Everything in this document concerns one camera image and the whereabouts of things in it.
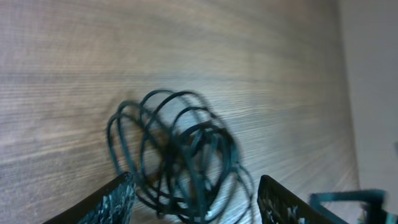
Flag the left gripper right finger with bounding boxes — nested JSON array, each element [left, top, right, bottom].
[[257, 175, 339, 224]]

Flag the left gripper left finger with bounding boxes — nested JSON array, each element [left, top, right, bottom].
[[45, 172, 136, 224]]

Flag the thick black usb cable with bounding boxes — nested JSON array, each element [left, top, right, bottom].
[[105, 89, 256, 224]]

